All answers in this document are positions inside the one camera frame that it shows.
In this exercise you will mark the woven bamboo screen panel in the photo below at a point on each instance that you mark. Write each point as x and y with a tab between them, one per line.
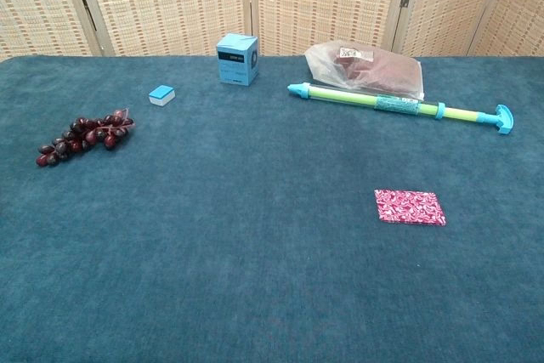
450	1
323	1
523	10
34	6
170	1

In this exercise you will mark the pink patterned rectangular block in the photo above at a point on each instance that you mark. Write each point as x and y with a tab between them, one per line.
410	208

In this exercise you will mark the blue carpet table cover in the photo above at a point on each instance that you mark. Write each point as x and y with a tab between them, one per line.
255	210

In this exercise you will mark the clear bag with red contents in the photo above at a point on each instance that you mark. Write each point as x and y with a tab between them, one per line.
382	69

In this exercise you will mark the light blue cardboard box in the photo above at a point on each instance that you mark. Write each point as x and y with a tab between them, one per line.
236	61

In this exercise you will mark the dark red grape bunch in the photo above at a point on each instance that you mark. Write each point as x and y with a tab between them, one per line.
85	135

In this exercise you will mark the small blue white box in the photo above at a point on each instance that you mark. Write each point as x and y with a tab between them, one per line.
161	95

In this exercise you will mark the green blue toy water pump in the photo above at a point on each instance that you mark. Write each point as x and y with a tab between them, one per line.
340	96

